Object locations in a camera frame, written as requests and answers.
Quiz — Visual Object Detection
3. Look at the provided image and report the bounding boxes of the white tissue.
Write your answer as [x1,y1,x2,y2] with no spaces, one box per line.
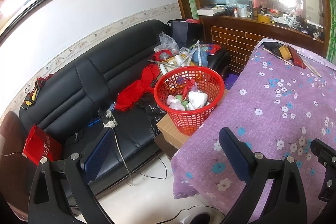
[188,91,208,110]

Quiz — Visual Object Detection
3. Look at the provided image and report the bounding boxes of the red gift bag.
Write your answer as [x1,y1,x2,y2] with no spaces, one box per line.
[23,125,62,165]

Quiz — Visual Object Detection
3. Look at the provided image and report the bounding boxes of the purple floral tablecloth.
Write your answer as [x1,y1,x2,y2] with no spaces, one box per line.
[171,39,335,223]

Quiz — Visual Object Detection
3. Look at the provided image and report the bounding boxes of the chopsticks on table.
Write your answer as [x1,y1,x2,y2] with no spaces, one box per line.
[302,59,322,78]

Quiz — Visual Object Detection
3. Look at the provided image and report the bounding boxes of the red packet on table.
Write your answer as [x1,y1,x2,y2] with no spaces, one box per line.
[288,45,306,69]

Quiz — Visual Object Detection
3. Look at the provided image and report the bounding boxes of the yellow tape roll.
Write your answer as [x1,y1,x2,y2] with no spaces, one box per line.
[278,45,291,61]

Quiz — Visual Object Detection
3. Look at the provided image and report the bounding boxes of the cardboard box under basket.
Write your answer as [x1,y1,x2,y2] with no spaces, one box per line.
[157,114,201,149]

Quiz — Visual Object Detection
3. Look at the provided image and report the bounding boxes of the black leather sofa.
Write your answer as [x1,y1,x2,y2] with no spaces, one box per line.
[18,19,232,196]

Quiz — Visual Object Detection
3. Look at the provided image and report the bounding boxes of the red cloth on sofa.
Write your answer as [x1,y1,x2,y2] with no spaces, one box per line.
[115,64,160,111]

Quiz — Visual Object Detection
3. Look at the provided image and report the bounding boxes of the wooden brick-pattern counter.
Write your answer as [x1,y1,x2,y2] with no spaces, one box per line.
[199,16,329,75]

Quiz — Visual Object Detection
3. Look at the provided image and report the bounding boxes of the red plastic basket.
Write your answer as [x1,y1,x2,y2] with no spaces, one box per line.
[154,66,224,135]

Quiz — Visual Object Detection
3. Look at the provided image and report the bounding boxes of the black shopping bag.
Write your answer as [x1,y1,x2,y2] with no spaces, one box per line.
[167,19,203,48]

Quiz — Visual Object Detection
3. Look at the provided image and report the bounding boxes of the clear plastic bag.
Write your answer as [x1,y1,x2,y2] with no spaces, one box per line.
[154,32,179,54]

